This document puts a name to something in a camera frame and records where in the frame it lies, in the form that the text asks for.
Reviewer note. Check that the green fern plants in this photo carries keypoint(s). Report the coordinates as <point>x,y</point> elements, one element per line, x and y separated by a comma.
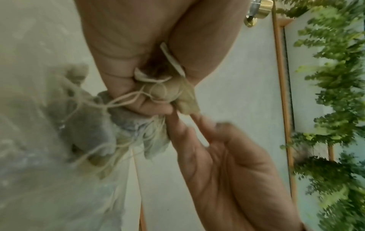
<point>336,90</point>

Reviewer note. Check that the pile of tea bags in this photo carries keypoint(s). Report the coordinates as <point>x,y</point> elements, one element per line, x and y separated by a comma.
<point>85,126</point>

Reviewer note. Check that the person's right hand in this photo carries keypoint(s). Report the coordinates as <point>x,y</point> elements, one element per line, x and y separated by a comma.
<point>242,191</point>

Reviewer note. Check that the clear plastic container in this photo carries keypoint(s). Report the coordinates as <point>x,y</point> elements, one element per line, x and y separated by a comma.
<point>42,191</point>

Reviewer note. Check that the brass wall lamp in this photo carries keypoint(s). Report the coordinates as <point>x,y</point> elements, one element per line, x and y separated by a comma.
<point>263,9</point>

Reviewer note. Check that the person's left hand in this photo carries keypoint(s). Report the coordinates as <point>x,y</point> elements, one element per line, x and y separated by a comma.
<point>128,33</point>

